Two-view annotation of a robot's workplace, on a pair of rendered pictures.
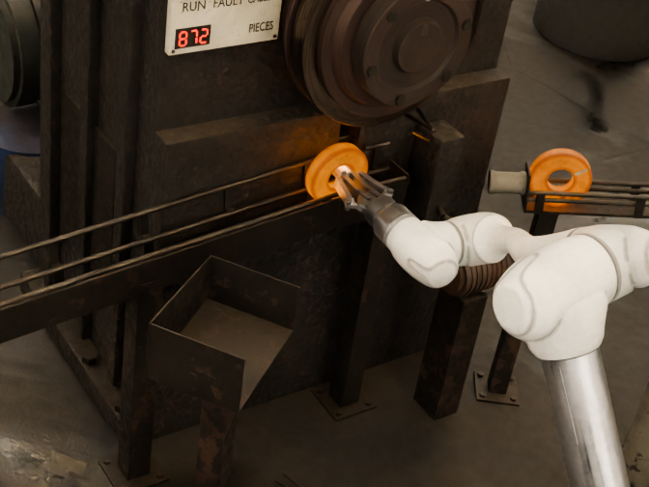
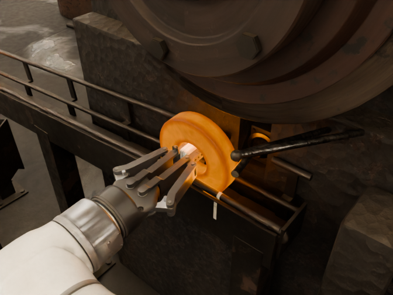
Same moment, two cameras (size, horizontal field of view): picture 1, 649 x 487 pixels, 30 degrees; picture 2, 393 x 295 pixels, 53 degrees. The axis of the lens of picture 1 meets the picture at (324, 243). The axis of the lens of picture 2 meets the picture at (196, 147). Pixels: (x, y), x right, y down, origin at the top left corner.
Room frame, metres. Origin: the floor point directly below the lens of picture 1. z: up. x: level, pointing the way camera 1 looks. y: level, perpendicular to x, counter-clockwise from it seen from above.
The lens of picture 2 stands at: (2.27, -0.53, 1.18)
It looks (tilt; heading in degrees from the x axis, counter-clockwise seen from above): 38 degrees down; 78
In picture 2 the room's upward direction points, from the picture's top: straight up
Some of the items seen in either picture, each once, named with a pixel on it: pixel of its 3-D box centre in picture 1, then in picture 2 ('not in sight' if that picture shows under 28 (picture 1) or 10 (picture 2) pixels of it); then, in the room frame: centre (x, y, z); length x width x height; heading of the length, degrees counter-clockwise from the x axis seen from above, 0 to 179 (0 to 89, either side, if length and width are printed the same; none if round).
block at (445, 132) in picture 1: (432, 170); (362, 267); (2.58, -0.23, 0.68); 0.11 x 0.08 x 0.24; 38
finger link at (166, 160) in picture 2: (354, 190); (154, 172); (2.30, -0.05, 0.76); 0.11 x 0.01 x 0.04; 40
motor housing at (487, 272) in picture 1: (465, 326); not in sight; (2.52, -0.40, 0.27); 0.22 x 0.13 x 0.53; 128
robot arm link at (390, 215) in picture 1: (395, 225); (89, 233); (2.20, -0.15, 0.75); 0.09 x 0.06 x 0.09; 128
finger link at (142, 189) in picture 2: (364, 188); (166, 179); (2.32, -0.07, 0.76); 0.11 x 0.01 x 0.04; 37
